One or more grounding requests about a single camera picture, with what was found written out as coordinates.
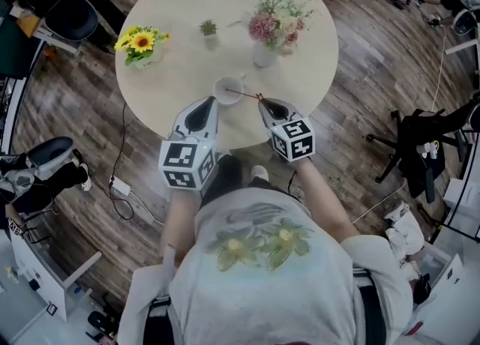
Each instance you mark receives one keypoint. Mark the yellow sunflowers in white pot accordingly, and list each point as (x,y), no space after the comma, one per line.
(141,41)

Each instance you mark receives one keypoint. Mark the person's left forearm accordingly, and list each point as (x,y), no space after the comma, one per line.
(180,219)

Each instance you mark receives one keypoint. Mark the white vase with pink flowers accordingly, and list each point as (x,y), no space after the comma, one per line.
(264,54)

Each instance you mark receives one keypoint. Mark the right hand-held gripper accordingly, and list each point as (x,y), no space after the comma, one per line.
(294,141)

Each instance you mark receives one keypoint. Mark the person's right forearm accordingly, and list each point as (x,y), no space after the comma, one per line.
(322,201)

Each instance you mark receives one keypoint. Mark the small green potted plant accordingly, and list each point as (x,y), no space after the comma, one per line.
(208,28)

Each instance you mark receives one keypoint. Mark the person's black trousers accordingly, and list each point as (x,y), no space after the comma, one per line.
(225,178)

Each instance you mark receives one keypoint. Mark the white power strip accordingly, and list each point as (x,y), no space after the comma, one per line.
(120,185)

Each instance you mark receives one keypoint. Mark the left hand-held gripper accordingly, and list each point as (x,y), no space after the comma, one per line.
(180,159)

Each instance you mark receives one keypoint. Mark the black office chair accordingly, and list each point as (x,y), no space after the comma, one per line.
(420,148)

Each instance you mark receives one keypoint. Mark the person's white shoe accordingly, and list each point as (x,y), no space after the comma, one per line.
(259,173)

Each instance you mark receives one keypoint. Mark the person's white flower-print shirt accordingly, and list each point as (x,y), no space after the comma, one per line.
(262,287)

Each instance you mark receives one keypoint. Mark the red star stirring stick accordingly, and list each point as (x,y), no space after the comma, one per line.
(243,94)

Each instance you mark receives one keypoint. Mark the white cup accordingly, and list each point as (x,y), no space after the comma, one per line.
(221,96)

